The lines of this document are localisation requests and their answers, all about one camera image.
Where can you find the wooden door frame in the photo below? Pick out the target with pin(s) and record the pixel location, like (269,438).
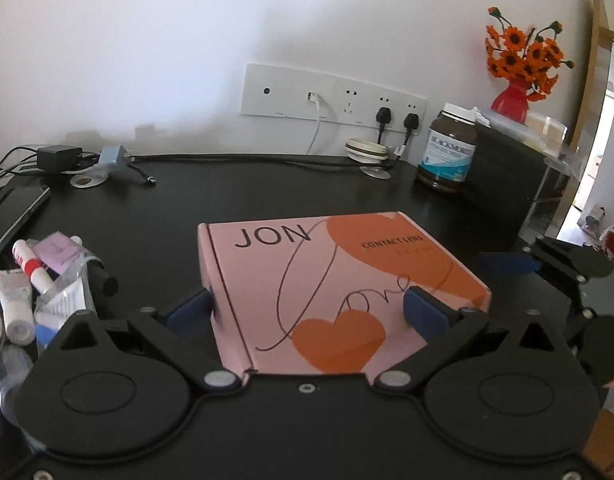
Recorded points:
(594,85)

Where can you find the silver round disc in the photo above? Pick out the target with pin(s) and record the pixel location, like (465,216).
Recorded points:
(89,179)

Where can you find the red vase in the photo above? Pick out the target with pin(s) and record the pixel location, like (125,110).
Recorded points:
(509,105)

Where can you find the black storage cabinet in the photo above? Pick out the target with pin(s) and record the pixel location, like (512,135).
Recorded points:
(507,185)

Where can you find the white wall socket panel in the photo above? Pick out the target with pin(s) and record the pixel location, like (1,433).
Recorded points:
(287,90)

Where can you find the silver edged smartphone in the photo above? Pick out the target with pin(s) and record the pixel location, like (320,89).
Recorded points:
(12,215)

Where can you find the pink cardboard box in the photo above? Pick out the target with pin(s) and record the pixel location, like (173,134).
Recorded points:
(287,270)

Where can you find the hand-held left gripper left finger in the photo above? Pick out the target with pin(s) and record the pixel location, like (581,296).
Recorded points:
(189,307)

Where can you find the black desktop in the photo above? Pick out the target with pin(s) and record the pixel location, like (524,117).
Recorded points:
(237,195)

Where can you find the purple packet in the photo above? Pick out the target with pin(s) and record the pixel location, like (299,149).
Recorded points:
(59,252)

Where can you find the grey power adapter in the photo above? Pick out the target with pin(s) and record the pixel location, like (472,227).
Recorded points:
(112,155)

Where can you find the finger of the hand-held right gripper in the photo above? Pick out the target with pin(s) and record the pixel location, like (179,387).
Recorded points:
(567,295)
(507,262)

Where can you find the clear plastic toiletry pouch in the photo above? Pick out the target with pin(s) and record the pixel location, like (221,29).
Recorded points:
(69,295)

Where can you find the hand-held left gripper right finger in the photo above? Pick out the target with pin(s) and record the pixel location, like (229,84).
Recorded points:
(427,310)

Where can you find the black power adapter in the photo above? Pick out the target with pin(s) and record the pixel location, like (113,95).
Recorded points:
(57,157)

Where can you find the brown supplement bottle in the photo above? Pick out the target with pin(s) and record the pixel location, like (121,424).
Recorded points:
(447,155)

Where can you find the black power plug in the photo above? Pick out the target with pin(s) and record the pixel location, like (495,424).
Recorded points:
(383,117)
(411,122)

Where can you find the red white lip balm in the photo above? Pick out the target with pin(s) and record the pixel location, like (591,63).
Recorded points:
(32,265)

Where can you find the orange artificial flowers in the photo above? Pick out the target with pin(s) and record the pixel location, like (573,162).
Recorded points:
(524,55)

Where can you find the clear plastic containers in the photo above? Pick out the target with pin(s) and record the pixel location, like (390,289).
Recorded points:
(532,130)

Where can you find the white cream tube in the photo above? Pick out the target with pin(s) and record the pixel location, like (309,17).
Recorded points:
(14,305)

